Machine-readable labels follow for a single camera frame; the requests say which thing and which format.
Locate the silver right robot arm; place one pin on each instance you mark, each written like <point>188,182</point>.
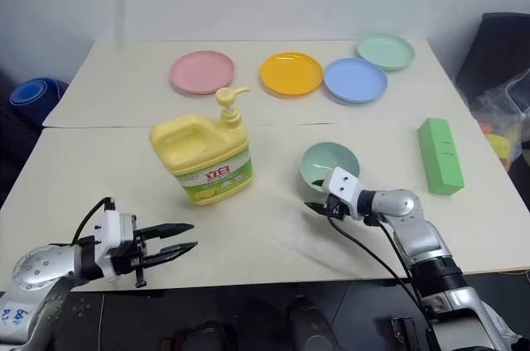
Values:
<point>418,239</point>

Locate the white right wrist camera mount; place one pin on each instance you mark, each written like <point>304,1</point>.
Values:
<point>343,185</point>

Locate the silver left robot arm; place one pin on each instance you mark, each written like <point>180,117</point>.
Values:
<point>37,276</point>

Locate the green plate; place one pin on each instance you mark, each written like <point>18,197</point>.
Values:
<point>387,49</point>

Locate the yellow pump dish soap bottle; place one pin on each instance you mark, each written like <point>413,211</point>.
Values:
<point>198,148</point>

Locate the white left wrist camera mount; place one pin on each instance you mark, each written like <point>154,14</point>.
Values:
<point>114,231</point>

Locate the blue rolled mat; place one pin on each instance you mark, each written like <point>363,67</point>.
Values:
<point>37,98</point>

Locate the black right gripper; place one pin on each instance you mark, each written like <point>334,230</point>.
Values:
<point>336,208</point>

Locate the pink plate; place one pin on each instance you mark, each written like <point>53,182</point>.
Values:
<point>203,71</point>

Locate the dark rounded shape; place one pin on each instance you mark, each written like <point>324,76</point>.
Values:
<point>308,326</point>

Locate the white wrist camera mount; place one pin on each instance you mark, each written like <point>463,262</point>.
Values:
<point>343,185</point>
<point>114,231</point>

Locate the dark rectangular shape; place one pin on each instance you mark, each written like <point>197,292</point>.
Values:
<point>403,334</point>

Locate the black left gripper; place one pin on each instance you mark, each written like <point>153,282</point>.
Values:
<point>126,258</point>

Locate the black chair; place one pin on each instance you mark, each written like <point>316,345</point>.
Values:
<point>492,53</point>

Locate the green rectangular block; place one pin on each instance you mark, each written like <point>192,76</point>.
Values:
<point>441,156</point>

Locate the green bowl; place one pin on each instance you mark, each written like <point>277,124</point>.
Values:
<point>327,158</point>

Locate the blue plate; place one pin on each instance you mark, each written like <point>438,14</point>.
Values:
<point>355,80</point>

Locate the clear plastic bag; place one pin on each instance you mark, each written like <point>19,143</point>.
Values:
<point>503,119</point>

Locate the yellow plate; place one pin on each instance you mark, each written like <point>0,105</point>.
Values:
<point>291,73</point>

